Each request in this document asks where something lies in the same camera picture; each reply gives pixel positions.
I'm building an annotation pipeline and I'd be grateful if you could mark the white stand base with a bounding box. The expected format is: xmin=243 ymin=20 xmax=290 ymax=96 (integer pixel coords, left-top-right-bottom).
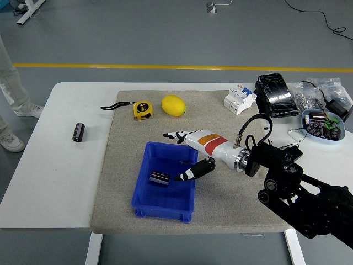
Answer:
xmin=16 ymin=0 xmax=46 ymax=26

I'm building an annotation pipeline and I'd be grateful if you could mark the grey-brown mat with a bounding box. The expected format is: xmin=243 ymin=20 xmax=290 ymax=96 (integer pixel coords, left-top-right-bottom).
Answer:
xmin=89 ymin=90 xmax=293 ymax=235

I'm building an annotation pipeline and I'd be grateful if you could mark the person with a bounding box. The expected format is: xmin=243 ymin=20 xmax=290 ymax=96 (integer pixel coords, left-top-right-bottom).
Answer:
xmin=0 ymin=34 xmax=45 ymax=153

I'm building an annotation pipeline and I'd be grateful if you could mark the light blue bowl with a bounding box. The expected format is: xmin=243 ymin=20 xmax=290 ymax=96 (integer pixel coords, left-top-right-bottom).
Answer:
xmin=301 ymin=109 xmax=347 ymax=145

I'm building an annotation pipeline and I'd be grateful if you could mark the clear bag of washers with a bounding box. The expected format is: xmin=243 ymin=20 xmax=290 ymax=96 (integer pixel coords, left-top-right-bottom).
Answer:
xmin=291 ymin=81 xmax=318 ymax=110

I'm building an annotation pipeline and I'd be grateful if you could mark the black wrapped pack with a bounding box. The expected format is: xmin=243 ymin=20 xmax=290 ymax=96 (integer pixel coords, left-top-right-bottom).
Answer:
xmin=254 ymin=73 xmax=301 ymax=119

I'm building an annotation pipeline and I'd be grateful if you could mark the yellow tape measure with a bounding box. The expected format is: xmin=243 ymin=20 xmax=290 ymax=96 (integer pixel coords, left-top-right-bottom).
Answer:
xmin=100 ymin=100 xmax=154 ymax=121

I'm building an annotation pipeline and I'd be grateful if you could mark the black floor cable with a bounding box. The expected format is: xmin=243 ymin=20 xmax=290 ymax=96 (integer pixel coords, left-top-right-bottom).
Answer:
xmin=284 ymin=0 xmax=353 ymax=41

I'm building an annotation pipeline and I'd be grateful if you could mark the blue plastic box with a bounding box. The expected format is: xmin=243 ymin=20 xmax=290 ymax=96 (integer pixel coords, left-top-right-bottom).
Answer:
xmin=131 ymin=141 xmax=199 ymax=223

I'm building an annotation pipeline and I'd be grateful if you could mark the white table leg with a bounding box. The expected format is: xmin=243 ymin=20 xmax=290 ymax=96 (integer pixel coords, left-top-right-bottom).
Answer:
xmin=84 ymin=232 xmax=103 ymax=265
xmin=284 ymin=229 xmax=307 ymax=265

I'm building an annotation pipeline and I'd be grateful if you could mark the black adapter cable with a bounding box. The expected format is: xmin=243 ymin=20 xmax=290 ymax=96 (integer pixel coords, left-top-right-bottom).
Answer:
xmin=300 ymin=80 xmax=329 ymax=110

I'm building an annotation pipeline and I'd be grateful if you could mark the black power adapter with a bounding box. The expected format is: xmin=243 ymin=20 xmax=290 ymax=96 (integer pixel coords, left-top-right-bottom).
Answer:
xmin=325 ymin=99 xmax=351 ymax=122

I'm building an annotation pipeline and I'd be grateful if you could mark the thin black wire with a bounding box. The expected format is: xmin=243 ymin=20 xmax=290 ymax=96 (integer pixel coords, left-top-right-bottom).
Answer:
xmin=288 ymin=127 xmax=309 ymax=143

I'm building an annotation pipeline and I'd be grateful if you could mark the clear bag of screws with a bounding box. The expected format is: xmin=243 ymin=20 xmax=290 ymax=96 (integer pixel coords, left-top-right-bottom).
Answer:
xmin=307 ymin=77 xmax=353 ymax=107

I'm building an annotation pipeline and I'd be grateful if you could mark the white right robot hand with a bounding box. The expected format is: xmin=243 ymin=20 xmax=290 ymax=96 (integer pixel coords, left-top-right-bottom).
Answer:
xmin=163 ymin=129 xmax=242 ymax=182

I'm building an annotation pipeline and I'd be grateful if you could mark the white circuit breaker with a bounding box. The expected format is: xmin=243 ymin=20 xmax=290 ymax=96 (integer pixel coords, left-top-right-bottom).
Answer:
xmin=223 ymin=86 xmax=258 ymax=116

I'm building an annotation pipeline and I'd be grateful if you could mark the yellow lemon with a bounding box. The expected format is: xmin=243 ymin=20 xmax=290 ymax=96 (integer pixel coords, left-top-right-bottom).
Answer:
xmin=161 ymin=94 xmax=187 ymax=118

